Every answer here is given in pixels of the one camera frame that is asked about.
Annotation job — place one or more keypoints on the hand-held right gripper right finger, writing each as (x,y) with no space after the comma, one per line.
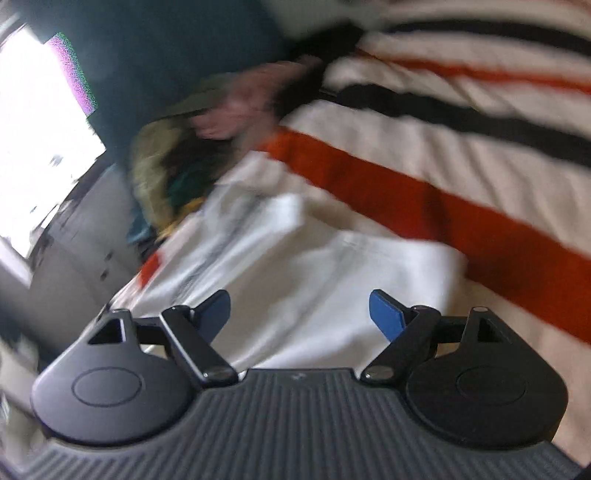
(385,316)

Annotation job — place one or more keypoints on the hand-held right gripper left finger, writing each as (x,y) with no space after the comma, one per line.
(217,314)

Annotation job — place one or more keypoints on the white garment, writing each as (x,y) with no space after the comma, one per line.
(286,277)

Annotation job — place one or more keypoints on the blue garment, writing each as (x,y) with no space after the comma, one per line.
(138,230)

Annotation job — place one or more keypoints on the dark green garment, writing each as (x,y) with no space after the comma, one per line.
(184,189)

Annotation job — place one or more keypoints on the white cabinet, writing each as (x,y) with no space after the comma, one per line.
(83,240)

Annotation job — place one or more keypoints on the dark brown garment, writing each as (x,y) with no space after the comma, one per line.
(198,154)

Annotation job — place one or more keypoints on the fuzzy yellow-green garment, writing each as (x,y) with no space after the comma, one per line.
(147,157)

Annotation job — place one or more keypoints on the orange black striped blanket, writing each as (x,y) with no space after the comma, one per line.
(461,147)

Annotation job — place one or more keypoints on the pink garment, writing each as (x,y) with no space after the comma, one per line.
(231,110)

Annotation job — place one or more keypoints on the olive green garment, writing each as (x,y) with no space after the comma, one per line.
(198,99)

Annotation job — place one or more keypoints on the bright window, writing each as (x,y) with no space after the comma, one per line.
(41,138)

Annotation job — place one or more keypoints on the black cloth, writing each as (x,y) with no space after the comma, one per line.
(323,50)

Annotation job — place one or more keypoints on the teal curtain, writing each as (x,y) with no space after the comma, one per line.
(161,46)

